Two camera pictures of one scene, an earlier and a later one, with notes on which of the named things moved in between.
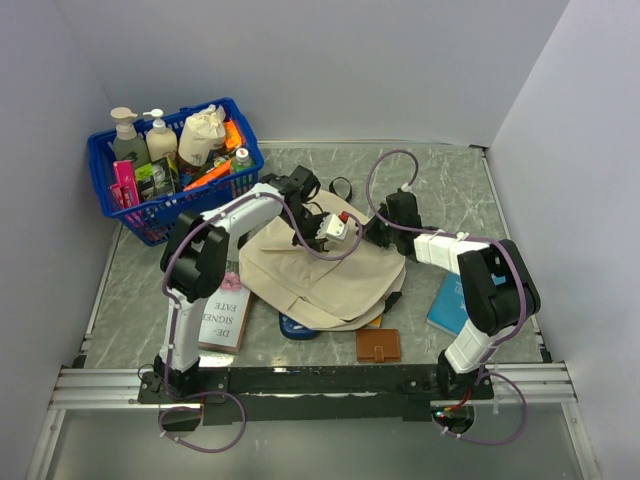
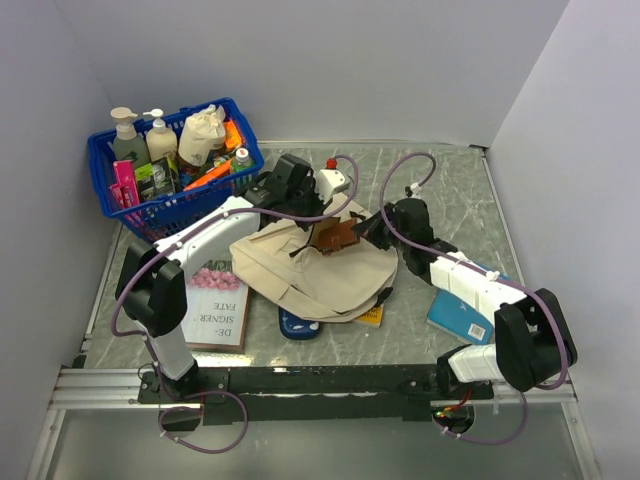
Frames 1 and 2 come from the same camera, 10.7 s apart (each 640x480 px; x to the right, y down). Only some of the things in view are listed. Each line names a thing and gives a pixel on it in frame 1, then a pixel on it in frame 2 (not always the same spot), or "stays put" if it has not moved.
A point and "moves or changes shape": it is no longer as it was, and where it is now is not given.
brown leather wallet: (378, 345) moves or changes shape
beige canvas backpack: (344, 293) moves or changes shape
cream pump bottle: (161, 141) stays put
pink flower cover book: (223, 313) stays put
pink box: (126, 192) stays put
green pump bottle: (127, 140) stays put
